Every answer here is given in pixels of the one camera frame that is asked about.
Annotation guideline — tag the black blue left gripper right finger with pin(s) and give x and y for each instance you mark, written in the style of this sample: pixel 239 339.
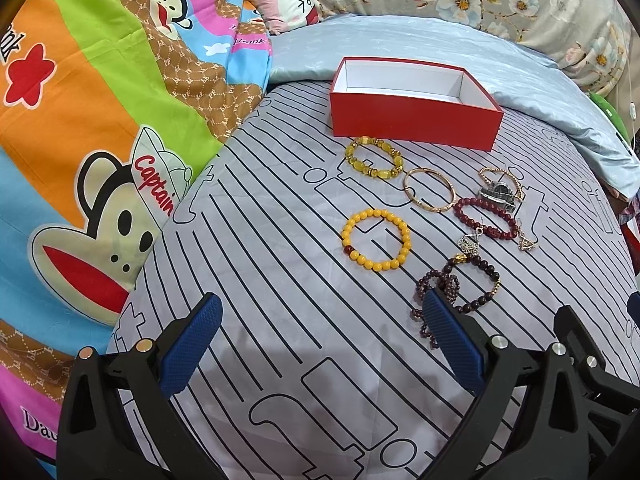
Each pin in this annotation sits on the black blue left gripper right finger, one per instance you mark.
pixel 536 414

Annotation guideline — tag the gold bangle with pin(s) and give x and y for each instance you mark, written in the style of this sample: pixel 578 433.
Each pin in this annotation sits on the gold bangle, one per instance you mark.
pixel 429 190

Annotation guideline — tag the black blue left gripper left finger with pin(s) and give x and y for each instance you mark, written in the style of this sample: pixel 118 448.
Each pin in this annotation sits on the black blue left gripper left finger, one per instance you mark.
pixel 118 421

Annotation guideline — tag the colourful cartoon monkey blanket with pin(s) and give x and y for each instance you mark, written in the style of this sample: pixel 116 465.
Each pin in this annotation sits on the colourful cartoon monkey blanket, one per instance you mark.
pixel 109 110

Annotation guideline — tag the dark silver ring ornament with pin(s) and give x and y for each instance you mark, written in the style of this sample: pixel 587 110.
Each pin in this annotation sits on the dark silver ring ornament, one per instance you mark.
pixel 500 195

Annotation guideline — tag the red open gift box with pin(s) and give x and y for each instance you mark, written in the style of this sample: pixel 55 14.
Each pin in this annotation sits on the red open gift box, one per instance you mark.
pixel 410 100

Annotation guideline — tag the purple garnet bead strand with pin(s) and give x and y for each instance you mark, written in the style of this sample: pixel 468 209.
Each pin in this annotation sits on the purple garnet bead strand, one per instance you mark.
pixel 445 282

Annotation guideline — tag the green plastic object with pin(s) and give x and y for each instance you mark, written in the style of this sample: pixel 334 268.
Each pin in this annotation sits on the green plastic object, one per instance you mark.
pixel 611 113

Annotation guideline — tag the grey striped quilt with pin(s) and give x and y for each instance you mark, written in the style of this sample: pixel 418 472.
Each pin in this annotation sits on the grey striped quilt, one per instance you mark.
pixel 318 370

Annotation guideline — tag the light blue duvet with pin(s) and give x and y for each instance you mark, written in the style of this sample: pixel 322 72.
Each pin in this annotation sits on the light blue duvet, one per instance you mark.
pixel 517 77

